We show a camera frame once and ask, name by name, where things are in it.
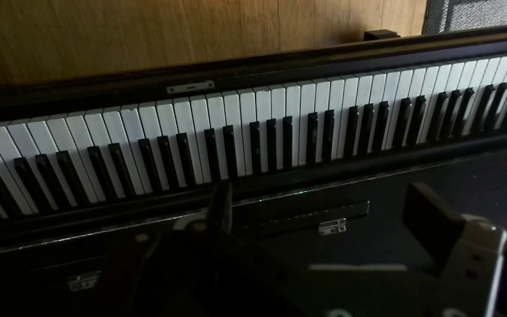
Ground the black piano key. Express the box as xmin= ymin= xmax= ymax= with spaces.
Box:
xmin=156 ymin=134 xmax=182 ymax=192

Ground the white sticker on piano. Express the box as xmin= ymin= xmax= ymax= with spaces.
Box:
xmin=318 ymin=217 xmax=351 ymax=238
xmin=66 ymin=270 xmax=105 ymax=294

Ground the grey woven mat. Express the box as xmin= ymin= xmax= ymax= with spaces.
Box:
xmin=422 ymin=0 xmax=507 ymax=35

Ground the dark furniture foot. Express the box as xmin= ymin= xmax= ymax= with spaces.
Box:
xmin=363 ymin=28 xmax=404 ymax=42

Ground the silver piano name plate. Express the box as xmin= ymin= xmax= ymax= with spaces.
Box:
xmin=166 ymin=79 xmax=217 ymax=97

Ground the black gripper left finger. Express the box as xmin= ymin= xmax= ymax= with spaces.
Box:
xmin=207 ymin=182 xmax=237 ymax=236

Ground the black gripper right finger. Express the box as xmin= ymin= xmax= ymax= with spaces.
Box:
xmin=402 ymin=182 xmax=507 ymax=317

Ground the black upright piano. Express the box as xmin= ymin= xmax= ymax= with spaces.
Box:
xmin=0 ymin=21 xmax=507 ymax=317

